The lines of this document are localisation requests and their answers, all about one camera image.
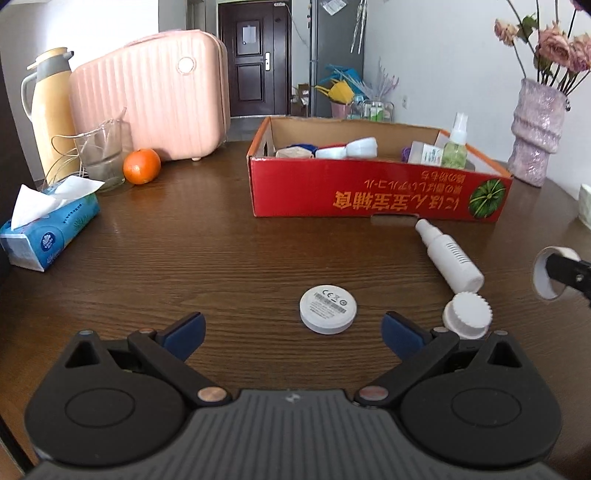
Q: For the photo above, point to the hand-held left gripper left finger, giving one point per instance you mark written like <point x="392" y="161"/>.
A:
<point x="187" y="334"/>

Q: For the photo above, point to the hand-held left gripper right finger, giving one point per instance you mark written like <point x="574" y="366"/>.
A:
<point x="401" y="334"/>

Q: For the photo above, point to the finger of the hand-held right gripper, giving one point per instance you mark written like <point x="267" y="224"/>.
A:
<point x="570" y="274"/>

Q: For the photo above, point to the white tape roll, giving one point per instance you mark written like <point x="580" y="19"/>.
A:
<point x="539" y="277"/>

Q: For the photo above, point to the white round disc device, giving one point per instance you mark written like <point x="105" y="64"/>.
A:
<point x="328" y="307"/>

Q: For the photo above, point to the shallow cardboard box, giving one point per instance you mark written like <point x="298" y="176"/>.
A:
<point x="360" y="198"/>

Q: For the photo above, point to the green spray bottle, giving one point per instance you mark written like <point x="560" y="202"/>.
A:
<point x="455" y="152"/>

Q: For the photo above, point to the white labelled small box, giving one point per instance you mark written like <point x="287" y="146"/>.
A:
<point x="427" y="153"/>

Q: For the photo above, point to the blue small item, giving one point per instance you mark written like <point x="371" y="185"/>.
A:
<point x="307" y="147"/>

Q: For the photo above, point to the white ribbed jar lid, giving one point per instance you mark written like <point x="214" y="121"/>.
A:
<point x="466" y="316"/>

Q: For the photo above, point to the white ribbed cup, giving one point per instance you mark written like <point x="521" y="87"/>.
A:
<point x="585" y="207"/>

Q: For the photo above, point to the white spray bottle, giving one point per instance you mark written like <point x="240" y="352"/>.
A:
<point x="450" y="256"/>

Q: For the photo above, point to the glittery lilac vase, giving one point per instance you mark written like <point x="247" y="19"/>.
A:
<point x="535" y="134"/>

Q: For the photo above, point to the blue tissue pack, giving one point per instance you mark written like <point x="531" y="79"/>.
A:
<point x="51" y="235"/>

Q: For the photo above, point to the orange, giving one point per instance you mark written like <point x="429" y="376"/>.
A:
<point x="141" y="166"/>

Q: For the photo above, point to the clear glass pitcher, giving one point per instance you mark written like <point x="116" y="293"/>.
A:
<point x="104" y="157"/>

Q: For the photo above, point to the dried pink rose bouquet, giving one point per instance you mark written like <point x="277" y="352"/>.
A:
<point x="556" y="44"/>

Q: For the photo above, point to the pink waste bin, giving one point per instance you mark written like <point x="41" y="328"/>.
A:
<point x="340" y="110"/>

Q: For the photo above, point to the pink hard-shell suitcase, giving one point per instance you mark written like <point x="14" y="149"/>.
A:
<point x="147" y="101"/>

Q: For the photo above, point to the purple artificial branches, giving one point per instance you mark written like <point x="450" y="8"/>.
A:
<point x="381" y="83"/>

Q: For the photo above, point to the yellow thermos jug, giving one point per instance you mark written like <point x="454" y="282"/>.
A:
<point x="51" y="120"/>

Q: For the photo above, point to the small brown cardboard box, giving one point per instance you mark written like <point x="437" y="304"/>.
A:
<point x="302" y="99"/>

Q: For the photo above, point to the dark brown entrance door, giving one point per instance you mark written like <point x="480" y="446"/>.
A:
<point x="254" y="78"/>

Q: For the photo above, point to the grey refrigerator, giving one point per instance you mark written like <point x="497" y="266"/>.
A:
<point x="330" y="46"/>

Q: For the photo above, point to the paper notice on door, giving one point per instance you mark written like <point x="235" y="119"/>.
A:
<point x="250" y="34"/>

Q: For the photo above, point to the clear plastic document bag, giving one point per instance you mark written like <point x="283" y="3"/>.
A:
<point x="333" y="7"/>

